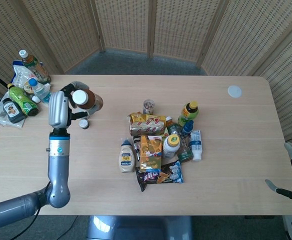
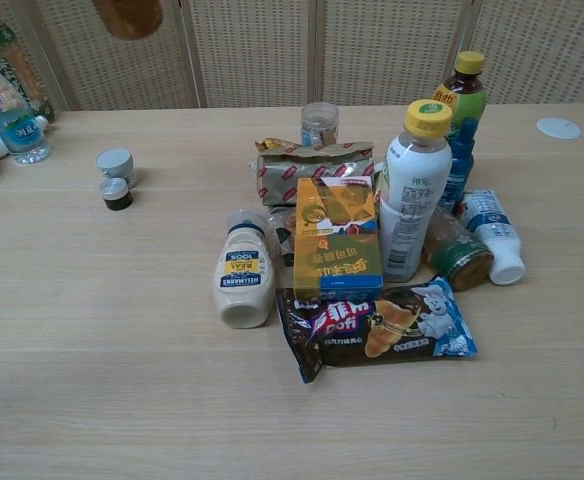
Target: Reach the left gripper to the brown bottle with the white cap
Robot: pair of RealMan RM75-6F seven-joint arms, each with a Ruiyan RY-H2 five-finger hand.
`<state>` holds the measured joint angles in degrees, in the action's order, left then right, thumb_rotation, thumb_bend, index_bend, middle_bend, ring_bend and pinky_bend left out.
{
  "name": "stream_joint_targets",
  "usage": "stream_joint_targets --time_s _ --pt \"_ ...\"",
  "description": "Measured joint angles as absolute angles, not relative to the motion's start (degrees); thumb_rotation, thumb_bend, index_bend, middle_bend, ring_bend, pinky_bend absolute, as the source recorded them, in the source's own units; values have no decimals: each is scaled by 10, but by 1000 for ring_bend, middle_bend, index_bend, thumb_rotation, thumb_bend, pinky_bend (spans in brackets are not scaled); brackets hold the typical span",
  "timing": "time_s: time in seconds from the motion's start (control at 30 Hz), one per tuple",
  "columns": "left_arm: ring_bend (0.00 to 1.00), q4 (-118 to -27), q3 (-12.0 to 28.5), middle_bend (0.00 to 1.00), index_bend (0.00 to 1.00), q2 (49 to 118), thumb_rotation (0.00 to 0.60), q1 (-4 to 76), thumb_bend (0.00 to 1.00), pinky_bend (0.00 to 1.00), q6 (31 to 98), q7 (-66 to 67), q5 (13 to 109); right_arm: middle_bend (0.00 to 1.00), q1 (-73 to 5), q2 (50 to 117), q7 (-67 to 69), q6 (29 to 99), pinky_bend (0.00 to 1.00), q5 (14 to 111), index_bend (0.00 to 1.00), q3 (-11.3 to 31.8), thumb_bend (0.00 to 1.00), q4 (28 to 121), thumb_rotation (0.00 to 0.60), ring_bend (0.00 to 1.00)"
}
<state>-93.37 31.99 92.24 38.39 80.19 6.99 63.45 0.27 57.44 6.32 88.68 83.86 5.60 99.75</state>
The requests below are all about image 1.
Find dark green drink bottle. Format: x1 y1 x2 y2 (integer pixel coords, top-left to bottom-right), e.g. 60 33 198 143
165 116 183 136

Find white bottle blue label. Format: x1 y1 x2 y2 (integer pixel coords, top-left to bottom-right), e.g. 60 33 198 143
189 129 204 162

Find blue plastic bottle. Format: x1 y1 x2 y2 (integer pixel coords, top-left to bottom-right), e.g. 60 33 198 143
181 119 195 137

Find tea bottle white cap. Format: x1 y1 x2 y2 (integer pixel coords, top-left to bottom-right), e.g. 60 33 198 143
18 49 52 85

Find cup with round lid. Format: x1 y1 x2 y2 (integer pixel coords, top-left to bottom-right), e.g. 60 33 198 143
23 83 36 95

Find brown bottle white cap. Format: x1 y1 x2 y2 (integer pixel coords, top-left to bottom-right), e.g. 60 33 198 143
71 88 104 113

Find white flat packet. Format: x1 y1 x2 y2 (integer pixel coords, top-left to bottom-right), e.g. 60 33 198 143
0 91 29 129

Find green tea bottle yellow cap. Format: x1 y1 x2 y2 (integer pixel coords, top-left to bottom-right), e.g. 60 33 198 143
177 100 200 127

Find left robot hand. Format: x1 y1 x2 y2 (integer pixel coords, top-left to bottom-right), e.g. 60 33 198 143
48 80 104 130

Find grey robot torso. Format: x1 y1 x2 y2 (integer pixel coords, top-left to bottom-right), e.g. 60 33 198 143
85 215 194 240

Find mayonnaise squeeze bottle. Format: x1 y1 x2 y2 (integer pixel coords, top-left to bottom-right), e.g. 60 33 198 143
118 137 136 174

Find small glass nut jar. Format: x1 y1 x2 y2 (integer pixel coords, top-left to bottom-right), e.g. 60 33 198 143
142 99 156 116

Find black cable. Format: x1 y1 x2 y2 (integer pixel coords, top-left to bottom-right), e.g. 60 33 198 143
27 207 80 240

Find white round lid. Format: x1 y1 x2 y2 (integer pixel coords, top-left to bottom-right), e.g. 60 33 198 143
227 85 243 99

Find water bottle blue cap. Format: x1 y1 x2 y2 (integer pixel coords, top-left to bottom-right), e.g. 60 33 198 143
28 78 53 104

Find gold foil snack bag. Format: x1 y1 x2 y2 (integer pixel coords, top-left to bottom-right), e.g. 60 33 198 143
128 112 168 137

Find yellow orange snack box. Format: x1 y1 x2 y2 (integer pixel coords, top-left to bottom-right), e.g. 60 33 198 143
138 134 163 174

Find dark sauce bottle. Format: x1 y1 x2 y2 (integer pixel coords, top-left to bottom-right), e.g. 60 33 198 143
1 97 28 124

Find woven folding screen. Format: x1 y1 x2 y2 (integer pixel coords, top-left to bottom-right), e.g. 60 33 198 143
0 0 292 146

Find white bottle yellow cap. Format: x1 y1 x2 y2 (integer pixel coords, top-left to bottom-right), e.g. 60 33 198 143
161 134 182 160

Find dark blue snack bag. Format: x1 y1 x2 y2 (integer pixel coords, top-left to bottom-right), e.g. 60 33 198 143
135 159 185 193

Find clear packet dark snacks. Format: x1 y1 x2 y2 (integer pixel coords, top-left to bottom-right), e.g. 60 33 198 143
132 136 143 167

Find white pouch bag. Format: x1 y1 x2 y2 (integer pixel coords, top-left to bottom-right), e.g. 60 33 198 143
10 59 37 87

